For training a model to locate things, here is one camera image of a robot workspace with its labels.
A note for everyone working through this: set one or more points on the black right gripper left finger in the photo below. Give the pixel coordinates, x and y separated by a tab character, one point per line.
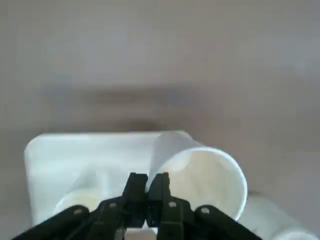
110	217

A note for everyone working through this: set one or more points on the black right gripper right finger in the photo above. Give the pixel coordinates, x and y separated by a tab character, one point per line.
175	220

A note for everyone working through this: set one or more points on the white disposable paper cup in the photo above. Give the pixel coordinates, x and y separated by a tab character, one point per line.
205	175
80	200

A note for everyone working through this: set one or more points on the white rectangular mat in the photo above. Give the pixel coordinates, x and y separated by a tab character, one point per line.
75	150

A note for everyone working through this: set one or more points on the white bin with lid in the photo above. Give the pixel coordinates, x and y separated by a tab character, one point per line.
275	220

